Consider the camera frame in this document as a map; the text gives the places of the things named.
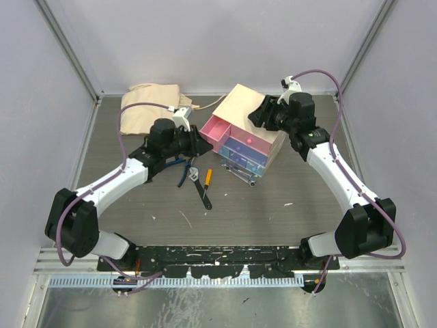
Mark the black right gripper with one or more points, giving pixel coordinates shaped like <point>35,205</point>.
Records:
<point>269,106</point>

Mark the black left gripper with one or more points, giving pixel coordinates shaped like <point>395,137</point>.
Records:
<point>198,145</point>

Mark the black adjustable wrench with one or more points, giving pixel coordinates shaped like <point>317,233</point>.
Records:
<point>194,177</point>

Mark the pastel mini drawer chest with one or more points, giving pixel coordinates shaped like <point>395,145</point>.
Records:
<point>234,136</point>

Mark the orange handle screwdriver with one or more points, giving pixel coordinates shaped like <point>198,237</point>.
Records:
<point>207,182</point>

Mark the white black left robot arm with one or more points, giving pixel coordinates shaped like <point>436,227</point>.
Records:
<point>73,220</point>

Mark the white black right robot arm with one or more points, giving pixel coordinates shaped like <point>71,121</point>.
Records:
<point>367,223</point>

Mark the silver combination wrench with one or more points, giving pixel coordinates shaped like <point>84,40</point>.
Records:
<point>231,167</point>

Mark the silver ratchet wrench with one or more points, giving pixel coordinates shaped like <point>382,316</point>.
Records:
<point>250,181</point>

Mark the beige folded cloth bag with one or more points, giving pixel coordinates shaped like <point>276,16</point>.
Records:
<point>152,101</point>

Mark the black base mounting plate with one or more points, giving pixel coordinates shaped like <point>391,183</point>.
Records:
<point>216,262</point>

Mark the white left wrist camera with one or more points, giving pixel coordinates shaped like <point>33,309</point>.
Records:
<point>180,117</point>

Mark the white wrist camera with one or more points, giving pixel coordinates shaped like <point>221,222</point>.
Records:
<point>290,86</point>
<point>180,117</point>

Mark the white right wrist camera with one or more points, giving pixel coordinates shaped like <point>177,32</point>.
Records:
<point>290,86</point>

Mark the light blue cable duct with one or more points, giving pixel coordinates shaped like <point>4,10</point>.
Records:
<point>113,281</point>

